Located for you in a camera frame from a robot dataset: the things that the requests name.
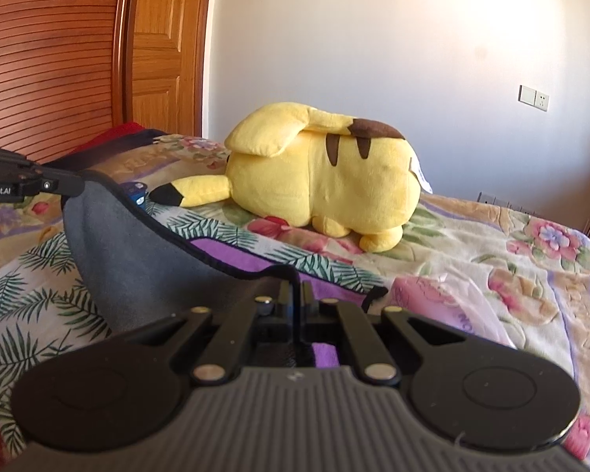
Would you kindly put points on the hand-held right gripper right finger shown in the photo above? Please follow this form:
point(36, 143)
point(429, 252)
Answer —
point(308, 305)

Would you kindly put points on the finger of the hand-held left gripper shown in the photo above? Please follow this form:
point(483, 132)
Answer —
point(61, 185)

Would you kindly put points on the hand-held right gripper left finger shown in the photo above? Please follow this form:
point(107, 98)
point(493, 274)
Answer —
point(281, 300)

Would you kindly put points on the grey towel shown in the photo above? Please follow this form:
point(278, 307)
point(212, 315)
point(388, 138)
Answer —
point(142, 265)

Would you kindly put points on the red cloth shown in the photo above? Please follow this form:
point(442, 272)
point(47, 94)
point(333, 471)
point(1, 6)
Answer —
point(113, 137)

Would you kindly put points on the small blue object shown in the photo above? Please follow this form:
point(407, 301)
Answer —
point(135, 194)

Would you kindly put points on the yellow plush toy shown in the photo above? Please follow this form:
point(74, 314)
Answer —
point(324, 182)

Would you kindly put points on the slatted wooden headboard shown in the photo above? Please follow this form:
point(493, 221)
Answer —
point(44, 59)

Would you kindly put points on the wooden panel door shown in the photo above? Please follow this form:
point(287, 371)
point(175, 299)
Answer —
point(162, 49)

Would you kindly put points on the floral printed blanket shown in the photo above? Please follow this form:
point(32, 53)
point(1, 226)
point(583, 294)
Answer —
point(472, 260)

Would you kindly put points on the white wall socket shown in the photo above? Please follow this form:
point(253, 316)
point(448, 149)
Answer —
point(534, 98)

